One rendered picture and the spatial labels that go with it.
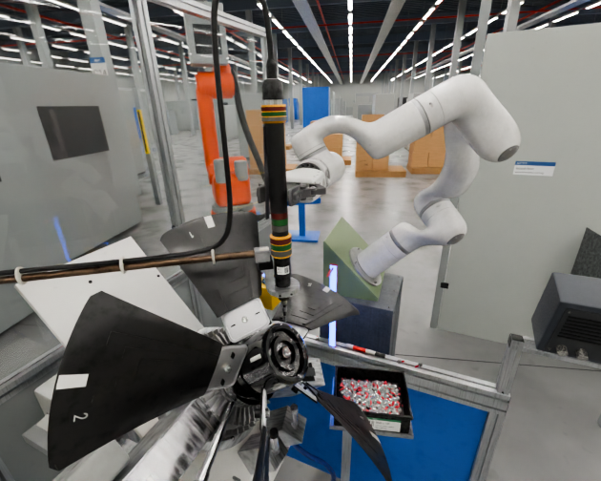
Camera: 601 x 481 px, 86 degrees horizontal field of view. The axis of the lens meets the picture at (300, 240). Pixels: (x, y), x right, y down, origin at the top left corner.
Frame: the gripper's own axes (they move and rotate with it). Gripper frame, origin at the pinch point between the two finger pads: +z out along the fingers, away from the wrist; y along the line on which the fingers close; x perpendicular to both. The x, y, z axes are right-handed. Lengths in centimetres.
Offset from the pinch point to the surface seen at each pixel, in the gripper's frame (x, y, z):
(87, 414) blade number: -21.6, 10.8, 36.7
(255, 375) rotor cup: -30.2, -1.4, 15.3
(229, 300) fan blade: -22.0, 9.6, 6.3
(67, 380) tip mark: -15.9, 12.0, 36.8
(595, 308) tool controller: -28, -64, -29
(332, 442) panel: -116, -1, -36
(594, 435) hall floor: -150, -121, -116
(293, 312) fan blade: -31.9, 1.3, -7.2
